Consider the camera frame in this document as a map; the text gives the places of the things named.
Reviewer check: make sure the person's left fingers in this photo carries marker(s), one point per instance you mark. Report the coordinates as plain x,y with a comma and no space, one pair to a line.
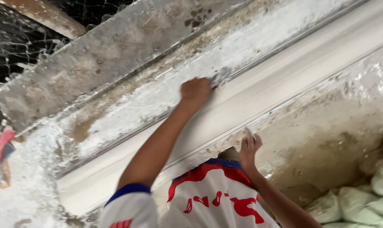
205,86

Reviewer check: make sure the grey sanding pad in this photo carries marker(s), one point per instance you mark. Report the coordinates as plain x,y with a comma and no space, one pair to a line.
222,77

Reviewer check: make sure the person's left hand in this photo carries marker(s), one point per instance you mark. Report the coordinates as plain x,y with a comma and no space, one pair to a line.
194,91

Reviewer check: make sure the person's right hand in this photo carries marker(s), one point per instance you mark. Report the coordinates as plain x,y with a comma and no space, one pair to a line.
248,153

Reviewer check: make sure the person's right fingers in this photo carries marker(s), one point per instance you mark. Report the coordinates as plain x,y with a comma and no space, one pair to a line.
250,139

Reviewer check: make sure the dusty white cobwebs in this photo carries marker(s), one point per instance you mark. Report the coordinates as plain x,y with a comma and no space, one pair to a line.
17,47

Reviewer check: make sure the grey concrete beam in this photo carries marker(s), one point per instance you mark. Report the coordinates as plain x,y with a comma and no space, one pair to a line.
99,57

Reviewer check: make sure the red plastic object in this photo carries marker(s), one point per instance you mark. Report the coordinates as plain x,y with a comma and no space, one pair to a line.
1,144

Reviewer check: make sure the brown wooden plank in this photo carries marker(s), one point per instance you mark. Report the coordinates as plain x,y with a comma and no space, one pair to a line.
48,14

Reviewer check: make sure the white plaster cornice moulding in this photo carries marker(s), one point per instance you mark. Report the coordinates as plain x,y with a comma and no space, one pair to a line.
274,85

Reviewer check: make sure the white jersey with red print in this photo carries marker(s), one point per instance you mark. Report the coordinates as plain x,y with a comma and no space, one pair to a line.
210,190

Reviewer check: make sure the heap of pale green sacks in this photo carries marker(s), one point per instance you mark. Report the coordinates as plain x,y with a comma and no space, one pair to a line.
359,202

